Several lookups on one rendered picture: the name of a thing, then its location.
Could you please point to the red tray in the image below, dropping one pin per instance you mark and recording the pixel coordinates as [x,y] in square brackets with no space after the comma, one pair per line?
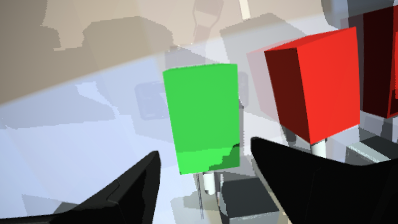
[380,86]

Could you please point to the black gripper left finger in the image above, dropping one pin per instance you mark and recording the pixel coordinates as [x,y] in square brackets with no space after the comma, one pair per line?
[129,199]

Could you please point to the red block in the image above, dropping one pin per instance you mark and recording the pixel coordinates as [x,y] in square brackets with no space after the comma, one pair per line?
[315,82]

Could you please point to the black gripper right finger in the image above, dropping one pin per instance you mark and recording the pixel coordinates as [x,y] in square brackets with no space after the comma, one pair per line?
[316,190]

